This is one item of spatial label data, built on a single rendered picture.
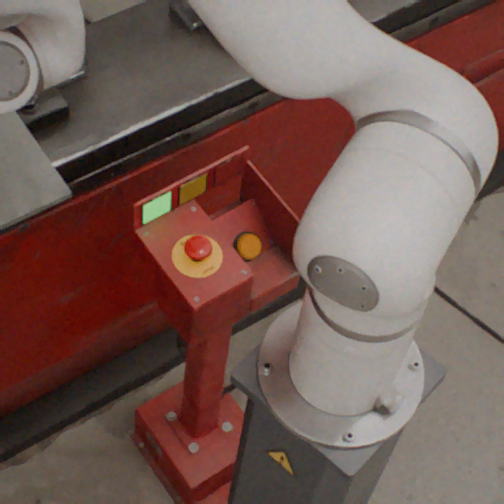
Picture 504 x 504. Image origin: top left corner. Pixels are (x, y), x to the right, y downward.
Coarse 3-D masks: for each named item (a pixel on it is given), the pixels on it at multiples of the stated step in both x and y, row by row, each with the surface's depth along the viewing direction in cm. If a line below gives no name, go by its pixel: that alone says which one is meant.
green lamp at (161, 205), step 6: (162, 198) 161; (168, 198) 162; (150, 204) 160; (156, 204) 161; (162, 204) 162; (168, 204) 163; (144, 210) 160; (150, 210) 161; (156, 210) 162; (162, 210) 163; (168, 210) 164; (144, 216) 161; (150, 216) 163; (156, 216) 164; (144, 222) 163
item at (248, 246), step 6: (246, 234) 170; (252, 234) 170; (240, 240) 170; (246, 240) 170; (252, 240) 170; (258, 240) 170; (240, 246) 169; (246, 246) 170; (252, 246) 170; (258, 246) 170; (240, 252) 170; (246, 252) 170; (252, 252) 170; (258, 252) 170; (246, 258) 170; (252, 258) 170
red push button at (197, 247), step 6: (186, 240) 160; (192, 240) 160; (198, 240) 160; (204, 240) 160; (186, 246) 159; (192, 246) 159; (198, 246) 159; (204, 246) 159; (210, 246) 160; (186, 252) 159; (192, 252) 159; (198, 252) 159; (204, 252) 159; (210, 252) 160; (192, 258) 159; (198, 258) 159; (204, 258) 159
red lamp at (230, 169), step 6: (240, 156) 166; (228, 162) 165; (234, 162) 166; (240, 162) 167; (216, 168) 164; (222, 168) 165; (228, 168) 166; (234, 168) 167; (216, 174) 165; (222, 174) 166; (228, 174) 167; (234, 174) 169; (216, 180) 166; (222, 180) 168
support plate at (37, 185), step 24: (0, 120) 144; (0, 144) 142; (24, 144) 143; (0, 168) 140; (24, 168) 141; (48, 168) 141; (0, 192) 138; (24, 192) 139; (48, 192) 139; (0, 216) 136; (24, 216) 137
